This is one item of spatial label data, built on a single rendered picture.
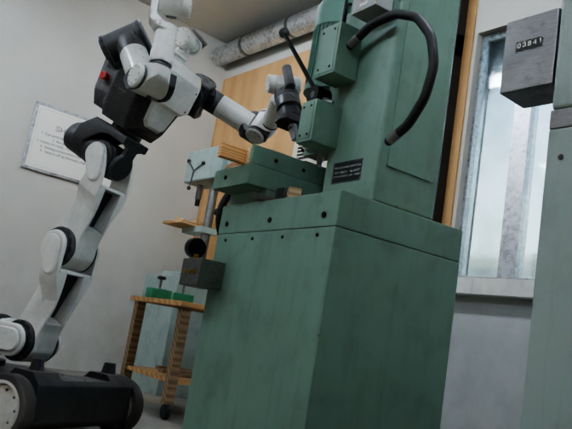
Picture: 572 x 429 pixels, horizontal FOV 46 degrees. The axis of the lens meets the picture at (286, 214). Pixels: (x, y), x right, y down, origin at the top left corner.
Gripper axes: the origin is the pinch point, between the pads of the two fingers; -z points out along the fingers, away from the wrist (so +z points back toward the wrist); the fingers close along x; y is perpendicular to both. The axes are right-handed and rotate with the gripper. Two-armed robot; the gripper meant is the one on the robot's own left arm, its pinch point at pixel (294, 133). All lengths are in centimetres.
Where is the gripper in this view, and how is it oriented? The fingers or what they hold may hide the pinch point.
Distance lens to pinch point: 226.0
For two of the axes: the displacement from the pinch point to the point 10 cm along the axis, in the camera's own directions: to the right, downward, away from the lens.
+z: -1.4, -8.1, 5.7
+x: -8.1, -2.4, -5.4
